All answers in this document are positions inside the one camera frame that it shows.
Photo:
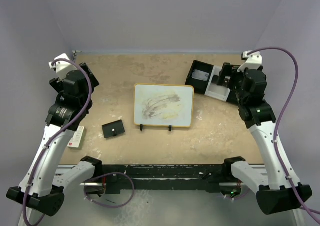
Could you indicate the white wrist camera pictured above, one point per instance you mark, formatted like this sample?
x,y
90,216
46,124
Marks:
x,y
252,61
62,67

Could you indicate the small white green box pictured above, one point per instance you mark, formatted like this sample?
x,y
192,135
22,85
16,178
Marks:
x,y
76,140

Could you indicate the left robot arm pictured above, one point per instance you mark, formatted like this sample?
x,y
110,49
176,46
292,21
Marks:
x,y
40,190

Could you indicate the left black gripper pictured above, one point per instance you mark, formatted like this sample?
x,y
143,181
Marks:
x,y
57,84

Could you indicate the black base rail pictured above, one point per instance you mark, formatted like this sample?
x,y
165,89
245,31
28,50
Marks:
x,y
155,177

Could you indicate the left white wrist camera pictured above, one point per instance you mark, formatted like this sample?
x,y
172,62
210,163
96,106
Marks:
x,y
62,67

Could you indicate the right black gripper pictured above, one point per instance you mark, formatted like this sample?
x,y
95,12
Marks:
x,y
229,70

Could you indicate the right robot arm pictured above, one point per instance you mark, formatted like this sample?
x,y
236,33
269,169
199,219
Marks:
x,y
281,189

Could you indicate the black white card sorting tray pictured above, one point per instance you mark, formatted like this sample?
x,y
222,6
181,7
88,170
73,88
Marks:
x,y
203,78

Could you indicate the white board with yellow rim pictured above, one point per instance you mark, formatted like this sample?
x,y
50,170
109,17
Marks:
x,y
163,105

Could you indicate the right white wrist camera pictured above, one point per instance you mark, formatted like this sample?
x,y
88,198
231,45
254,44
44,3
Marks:
x,y
252,61

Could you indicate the black leather card holder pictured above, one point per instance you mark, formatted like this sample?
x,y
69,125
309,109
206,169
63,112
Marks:
x,y
113,129

